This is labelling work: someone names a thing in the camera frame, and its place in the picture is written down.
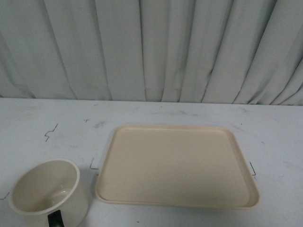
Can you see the white pleated curtain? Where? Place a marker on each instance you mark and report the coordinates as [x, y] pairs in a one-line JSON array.
[[191, 51]]

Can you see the beige rectangular plastic tray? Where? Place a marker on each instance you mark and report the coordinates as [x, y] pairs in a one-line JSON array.
[[180, 166]]

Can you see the cream mug with black handle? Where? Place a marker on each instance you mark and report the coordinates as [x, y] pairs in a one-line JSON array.
[[51, 194]]

